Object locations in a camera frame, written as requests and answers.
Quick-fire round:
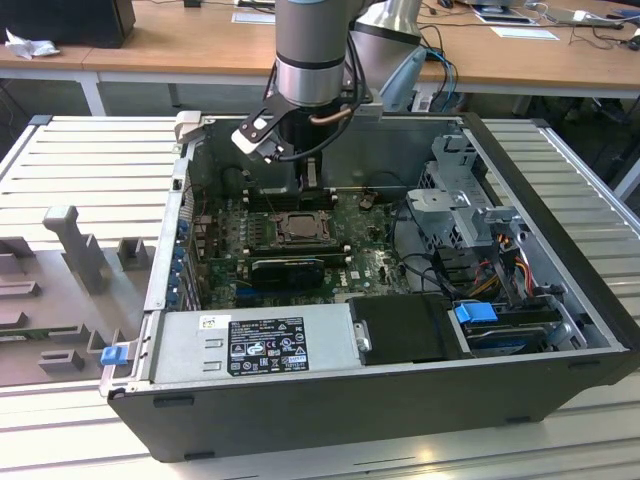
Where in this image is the grey metal drive cage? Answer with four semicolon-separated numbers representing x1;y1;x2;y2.
404;133;531;254

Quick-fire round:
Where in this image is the grey case release latch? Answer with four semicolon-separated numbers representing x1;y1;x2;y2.
173;110;204;147

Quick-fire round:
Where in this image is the CPU socket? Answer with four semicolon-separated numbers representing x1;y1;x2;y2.
269;208;337;247

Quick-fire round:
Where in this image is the grey parts rack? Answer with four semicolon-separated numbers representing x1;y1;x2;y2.
0;203;157;387

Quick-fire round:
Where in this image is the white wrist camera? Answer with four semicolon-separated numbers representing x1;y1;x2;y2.
230;107;287;164

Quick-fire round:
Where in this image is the black computer tower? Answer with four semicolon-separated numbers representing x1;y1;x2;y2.
0;0;137;50

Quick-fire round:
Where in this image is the hard disk in blue carrier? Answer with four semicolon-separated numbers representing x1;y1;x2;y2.
452;300;549;359

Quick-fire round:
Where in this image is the metal socket cover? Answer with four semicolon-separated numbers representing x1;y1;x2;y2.
273;210;334;245

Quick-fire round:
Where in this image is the yellow red wire bundle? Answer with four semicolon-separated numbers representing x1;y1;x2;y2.
469;249;534;301

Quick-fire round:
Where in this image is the blue case latch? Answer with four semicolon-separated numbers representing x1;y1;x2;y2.
100;346;127;369

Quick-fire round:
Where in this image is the grey power supply unit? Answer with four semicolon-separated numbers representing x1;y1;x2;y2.
148;305;362;385

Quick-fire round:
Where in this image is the black graphics card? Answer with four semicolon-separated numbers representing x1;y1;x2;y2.
251;257;325;290

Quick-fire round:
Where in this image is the black open PC case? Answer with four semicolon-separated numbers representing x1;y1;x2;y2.
98;110;640;464

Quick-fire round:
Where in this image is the green RAM stick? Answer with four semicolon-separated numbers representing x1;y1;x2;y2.
0;328;51;346

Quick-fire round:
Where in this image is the crumpled white paper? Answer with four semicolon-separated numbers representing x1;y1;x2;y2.
3;28;62;61

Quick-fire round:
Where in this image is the long wooden desk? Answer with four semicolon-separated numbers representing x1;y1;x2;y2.
0;0;640;119

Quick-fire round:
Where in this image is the green motherboard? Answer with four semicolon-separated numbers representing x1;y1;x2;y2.
192;192;434;309

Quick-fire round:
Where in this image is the white paper sheet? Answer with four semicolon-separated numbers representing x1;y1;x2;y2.
232;11;277;25
489;25;560;42

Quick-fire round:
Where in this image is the pale blue teach pendant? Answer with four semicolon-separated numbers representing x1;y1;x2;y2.
378;46;432;110

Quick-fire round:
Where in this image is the dark flat tablet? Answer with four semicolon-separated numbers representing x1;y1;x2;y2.
473;12;535;26

